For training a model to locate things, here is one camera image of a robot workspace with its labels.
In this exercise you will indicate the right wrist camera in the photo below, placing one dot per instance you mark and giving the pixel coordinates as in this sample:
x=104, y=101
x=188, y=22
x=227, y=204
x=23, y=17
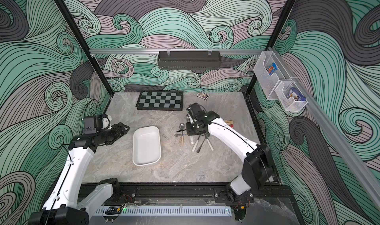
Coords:
x=195, y=111

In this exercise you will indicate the clear wall bin upper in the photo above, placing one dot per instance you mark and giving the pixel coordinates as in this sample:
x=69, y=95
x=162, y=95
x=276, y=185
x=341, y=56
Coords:
x=269, y=83

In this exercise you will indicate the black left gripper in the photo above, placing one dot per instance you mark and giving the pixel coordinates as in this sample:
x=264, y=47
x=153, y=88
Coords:
x=118, y=133

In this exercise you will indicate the clear wall bin lower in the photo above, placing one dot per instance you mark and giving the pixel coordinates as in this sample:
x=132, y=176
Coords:
x=289, y=105

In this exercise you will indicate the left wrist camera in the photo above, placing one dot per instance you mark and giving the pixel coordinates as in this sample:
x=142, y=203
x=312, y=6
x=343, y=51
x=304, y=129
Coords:
x=96, y=124

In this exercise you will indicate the aluminium back rail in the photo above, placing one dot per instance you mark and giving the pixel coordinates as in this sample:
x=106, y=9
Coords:
x=150, y=51

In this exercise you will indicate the blue card pack in bin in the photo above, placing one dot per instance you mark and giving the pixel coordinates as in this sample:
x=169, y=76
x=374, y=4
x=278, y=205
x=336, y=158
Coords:
x=295, y=94

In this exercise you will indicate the white rectangular storage box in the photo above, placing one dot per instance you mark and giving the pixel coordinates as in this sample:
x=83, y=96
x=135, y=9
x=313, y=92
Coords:
x=146, y=146

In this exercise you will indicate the blue red item in bin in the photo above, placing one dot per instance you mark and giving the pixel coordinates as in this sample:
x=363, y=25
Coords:
x=272, y=69

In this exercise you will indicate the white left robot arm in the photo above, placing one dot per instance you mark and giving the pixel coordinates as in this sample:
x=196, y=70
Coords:
x=62, y=207

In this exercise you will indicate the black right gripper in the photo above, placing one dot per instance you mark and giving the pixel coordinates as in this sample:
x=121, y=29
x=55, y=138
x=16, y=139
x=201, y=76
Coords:
x=191, y=130

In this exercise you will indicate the red yellow small box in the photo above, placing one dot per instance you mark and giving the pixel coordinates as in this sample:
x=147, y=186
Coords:
x=229, y=123

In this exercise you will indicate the white slotted cable duct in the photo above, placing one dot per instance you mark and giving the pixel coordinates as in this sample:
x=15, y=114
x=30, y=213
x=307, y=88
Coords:
x=181, y=210

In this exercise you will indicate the small card box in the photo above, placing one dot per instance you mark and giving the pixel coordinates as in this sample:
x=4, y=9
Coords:
x=203, y=95

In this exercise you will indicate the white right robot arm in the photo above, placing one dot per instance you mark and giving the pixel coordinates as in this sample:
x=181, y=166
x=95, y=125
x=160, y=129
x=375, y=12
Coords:
x=258, y=164

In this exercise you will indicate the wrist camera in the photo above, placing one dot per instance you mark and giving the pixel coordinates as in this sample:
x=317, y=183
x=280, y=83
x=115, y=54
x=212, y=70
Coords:
x=96, y=124
x=195, y=111

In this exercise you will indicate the clear wall bin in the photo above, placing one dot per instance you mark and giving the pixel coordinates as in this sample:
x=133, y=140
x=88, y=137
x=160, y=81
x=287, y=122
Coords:
x=289, y=105
x=269, y=83

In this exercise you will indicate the wooden handle steel spoon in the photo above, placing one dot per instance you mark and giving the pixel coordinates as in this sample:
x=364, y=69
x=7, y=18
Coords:
x=182, y=128

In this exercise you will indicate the black wall tray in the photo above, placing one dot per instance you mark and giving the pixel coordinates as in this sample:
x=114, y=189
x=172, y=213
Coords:
x=189, y=60

